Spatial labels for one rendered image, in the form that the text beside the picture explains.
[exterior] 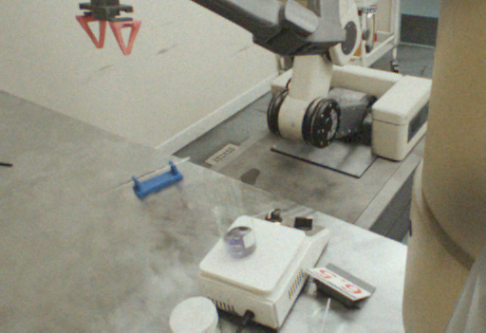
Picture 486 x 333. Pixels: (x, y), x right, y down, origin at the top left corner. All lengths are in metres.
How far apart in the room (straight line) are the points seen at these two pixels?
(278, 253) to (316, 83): 0.86
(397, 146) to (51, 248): 1.10
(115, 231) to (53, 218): 0.15
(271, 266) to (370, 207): 0.84
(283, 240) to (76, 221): 0.46
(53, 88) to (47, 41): 0.19
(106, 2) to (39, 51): 1.03
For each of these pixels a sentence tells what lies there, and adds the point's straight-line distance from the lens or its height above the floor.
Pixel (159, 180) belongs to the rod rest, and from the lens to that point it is 0.98.
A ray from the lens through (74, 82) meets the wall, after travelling 2.14.
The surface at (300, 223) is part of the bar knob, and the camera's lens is 0.72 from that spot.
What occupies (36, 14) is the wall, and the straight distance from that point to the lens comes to 2.05.
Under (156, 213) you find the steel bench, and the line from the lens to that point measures 0.91.
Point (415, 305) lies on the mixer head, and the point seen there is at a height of 1.17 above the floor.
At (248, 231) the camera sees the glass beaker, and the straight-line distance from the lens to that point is 0.61.
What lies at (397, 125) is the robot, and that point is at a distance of 1.53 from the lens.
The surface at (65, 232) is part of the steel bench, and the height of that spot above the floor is 0.75.
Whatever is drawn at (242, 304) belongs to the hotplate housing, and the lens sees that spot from 0.65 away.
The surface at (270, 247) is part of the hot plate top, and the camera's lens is 0.65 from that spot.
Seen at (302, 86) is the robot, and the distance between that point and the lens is 1.43.
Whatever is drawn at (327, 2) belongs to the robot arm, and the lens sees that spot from 0.87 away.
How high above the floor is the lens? 1.30
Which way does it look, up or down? 36 degrees down
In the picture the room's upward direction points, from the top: 4 degrees counter-clockwise
